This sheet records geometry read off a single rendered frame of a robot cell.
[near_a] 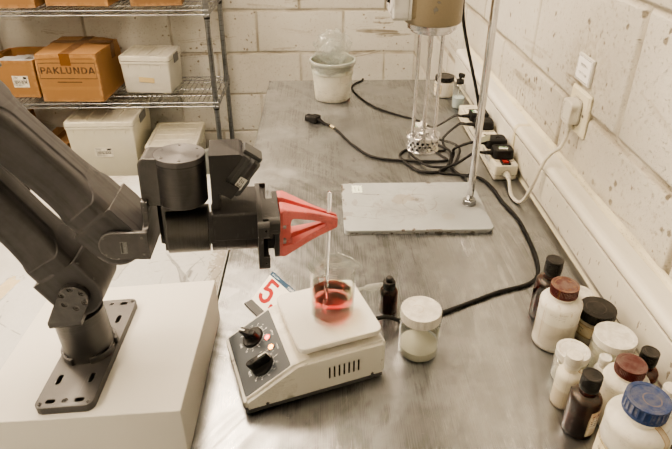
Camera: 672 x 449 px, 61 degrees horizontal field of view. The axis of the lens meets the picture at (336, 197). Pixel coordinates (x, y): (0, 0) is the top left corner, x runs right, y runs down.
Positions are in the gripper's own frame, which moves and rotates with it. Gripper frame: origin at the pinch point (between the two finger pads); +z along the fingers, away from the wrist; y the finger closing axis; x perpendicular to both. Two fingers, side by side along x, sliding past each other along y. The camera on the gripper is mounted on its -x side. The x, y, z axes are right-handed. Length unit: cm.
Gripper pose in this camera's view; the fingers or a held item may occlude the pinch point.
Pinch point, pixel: (330, 220)
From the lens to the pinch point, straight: 71.8
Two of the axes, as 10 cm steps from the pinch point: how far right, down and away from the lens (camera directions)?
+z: 9.9, -0.5, 1.6
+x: -0.4, 8.7, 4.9
